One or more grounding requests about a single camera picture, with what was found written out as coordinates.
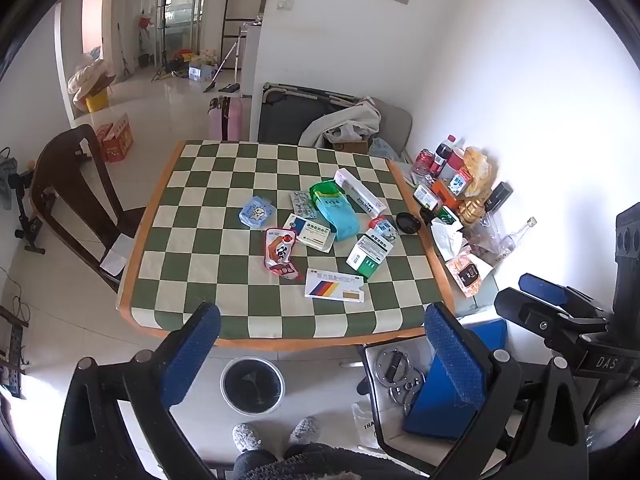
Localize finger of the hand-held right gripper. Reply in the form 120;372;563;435
494;287;603;356
518;272;608;318

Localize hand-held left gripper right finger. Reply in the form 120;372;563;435
424;302;592;480

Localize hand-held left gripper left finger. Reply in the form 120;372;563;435
57;302;222;480

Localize blue white milk carton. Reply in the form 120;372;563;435
368;214;399;241

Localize round white trash bin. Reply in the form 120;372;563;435
220;356;286;415

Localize clear glass bottle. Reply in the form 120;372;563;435
495;216;538;266

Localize blue folder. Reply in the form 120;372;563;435
402;317;508;443

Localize round metal disc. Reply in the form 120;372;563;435
375;346;416;386
390;380;426;406

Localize orange snack packet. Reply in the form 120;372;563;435
445;252;493;296

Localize clear plastic container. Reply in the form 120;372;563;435
467;220;501;256

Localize green white checkered tablecloth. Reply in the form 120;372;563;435
129;142;447;341

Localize grey fluffy slipper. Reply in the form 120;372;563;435
289;416;321;445
231;422;263;456

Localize black box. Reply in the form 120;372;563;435
484;181;514;212

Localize golden jar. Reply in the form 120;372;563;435
459;197;488;226

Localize white plastic bag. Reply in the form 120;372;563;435
430;220;473;261

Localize clear plastic bag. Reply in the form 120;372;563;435
351;401;383;451

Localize white paper sheet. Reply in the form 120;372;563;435
100;235;132;276

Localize white box blue print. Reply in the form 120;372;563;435
447;169;473;196

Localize red white snack pouch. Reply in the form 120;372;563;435
264;228;299;281

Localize green white medicine box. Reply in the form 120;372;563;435
346;232;392;279

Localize yellow snack bag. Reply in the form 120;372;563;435
462;146;496;193

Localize white box coloured stripes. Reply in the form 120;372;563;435
304;267;366;304

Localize large black plastic lid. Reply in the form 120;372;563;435
396;211;423;235

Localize white green orange box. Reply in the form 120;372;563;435
413;183;443;211

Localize person's legs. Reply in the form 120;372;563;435
232;442;401;480

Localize light blue wipe packet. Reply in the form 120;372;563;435
237;196;276;228

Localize cola bottle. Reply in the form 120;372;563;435
432;135;457;178

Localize flat white medicine box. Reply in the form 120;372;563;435
283;214;335;252

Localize perforated metal rack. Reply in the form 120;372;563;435
0;305;31;401

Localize silver blister pack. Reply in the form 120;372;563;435
290;191;317;217

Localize green blue plastic bag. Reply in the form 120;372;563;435
308;180;361;242

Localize long white box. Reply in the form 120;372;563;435
333;167;391;214

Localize grey cushioned chair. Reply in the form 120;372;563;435
370;97;413;161

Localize dark wooden chair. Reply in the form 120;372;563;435
29;124;146;293

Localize black floor stand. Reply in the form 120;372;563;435
0;147;46;253

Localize orange cardboard box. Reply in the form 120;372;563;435
95;112;135;163

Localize brown cardboard box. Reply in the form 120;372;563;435
324;132;371;156

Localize pink suitcase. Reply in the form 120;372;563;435
207;94;244;142

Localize black folding bed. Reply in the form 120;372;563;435
257;81;373;148

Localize white cloth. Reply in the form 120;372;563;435
300;100;382;148

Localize pile of bedding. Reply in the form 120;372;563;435
67;47;117;106

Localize mop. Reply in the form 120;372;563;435
117;22;132;82

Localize black coat rack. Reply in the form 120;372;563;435
151;0;181;82

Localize white stool black frame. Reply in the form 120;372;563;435
356;342;511;476

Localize broom with long handle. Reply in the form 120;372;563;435
202;30;246;93

